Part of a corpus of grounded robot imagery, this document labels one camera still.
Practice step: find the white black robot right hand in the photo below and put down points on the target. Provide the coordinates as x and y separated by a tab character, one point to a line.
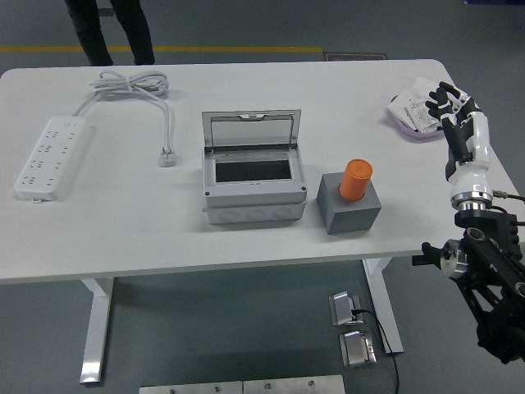
471	172

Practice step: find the orange cylinder battery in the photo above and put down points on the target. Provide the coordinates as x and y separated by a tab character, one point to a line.
354	178

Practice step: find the grey plastic junction box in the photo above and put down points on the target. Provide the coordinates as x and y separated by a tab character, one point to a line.
254	201

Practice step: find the tinted clear box lid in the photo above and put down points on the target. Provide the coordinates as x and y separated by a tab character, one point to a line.
250	131

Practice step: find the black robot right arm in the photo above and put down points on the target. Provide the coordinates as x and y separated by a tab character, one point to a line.
492	254

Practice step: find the silver floor socket box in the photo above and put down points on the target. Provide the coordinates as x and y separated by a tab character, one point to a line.
342	308
357	349

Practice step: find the white printed socket panel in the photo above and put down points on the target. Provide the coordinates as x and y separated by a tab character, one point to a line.
422	117

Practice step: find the purple oval tray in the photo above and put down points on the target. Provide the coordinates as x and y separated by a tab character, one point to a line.
404	130

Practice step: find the plain white card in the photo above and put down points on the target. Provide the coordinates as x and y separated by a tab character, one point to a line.
400	106

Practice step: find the clear plastic bag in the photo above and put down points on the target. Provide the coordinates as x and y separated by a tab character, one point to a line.
422	86

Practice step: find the black table control panel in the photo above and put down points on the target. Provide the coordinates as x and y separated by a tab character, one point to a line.
417	260

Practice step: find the grey block holder with hole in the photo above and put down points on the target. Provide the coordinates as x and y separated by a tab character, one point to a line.
352	217

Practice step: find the white table leg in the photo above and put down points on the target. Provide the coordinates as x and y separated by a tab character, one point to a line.
96	328
385	303

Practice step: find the dark floor mat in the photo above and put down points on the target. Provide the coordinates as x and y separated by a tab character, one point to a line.
354	57

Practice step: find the grey metal plate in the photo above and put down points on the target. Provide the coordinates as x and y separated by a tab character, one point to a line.
190	388
293	385

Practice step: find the white power plug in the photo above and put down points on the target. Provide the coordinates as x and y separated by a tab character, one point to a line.
168	159

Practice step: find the person standing in background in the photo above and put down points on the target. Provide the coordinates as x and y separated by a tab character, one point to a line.
139	37

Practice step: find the white power strip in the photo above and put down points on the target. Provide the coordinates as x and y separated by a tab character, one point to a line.
51	158

